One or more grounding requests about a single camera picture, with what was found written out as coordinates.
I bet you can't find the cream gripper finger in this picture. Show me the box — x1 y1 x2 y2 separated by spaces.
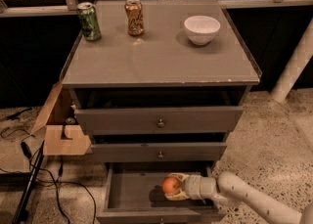
167 173 189 190
164 189 189 202

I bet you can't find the white diagonal post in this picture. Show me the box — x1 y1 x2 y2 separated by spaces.
270 19 313 103

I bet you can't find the grey top drawer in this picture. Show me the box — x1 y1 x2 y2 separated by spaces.
70 87 245 135

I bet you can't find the open cardboard box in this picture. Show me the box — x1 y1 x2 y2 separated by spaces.
30 81 91 156

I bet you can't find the grey drawer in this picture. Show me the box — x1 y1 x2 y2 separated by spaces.
96 161 225 224
70 87 245 135
91 133 227 162

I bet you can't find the grey middle drawer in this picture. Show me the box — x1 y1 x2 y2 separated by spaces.
91 133 227 162

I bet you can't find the gold soda can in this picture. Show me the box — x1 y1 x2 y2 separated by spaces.
124 0 144 36

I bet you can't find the white ceramic bowl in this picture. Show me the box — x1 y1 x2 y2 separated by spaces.
184 16 221 46

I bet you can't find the black cable on floor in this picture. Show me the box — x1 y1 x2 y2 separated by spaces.
0 126 98 224

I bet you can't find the green soda can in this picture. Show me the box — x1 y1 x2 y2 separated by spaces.
77 2 102 41

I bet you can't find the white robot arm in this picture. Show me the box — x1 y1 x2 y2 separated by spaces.
162 172 313 224

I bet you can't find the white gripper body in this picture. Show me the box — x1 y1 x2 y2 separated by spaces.
184 175 202 201

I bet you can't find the grey drawer cabinet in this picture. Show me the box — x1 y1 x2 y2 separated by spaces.
59 0 263 170

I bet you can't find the orange fruit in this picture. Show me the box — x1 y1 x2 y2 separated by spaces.
162 177 181 195

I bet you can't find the grey bottom drawer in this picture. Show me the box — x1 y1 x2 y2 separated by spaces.
96 161 225 224

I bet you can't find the black flat bar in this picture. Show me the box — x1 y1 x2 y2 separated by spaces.
12 144 44 224

